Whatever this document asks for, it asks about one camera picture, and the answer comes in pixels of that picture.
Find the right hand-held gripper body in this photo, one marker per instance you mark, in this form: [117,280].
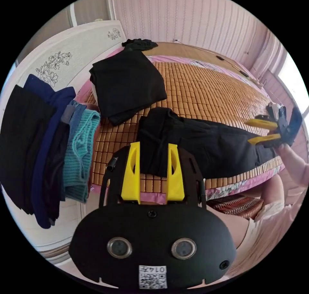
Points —
[282,125]

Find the person's right forearm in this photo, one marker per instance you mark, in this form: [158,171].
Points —
[300,175]

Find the pile of clothes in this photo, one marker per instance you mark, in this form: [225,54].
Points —
[41,149]

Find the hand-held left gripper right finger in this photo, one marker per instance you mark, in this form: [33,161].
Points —
[175,180]

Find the person's body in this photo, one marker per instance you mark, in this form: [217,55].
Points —
[265,228]

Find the black jeans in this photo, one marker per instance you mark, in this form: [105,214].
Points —
[212,146]

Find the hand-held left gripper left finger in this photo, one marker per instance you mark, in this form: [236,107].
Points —
[130,178]

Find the folded black garment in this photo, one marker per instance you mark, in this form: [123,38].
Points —
[128,84]

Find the crumpled black garment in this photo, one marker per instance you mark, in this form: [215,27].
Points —
[139,44]

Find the window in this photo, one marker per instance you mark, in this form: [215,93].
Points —
[294,81]

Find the bed with woven mat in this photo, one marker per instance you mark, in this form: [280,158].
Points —
[200,89]

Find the person's right hand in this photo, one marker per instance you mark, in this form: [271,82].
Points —
[288,152]

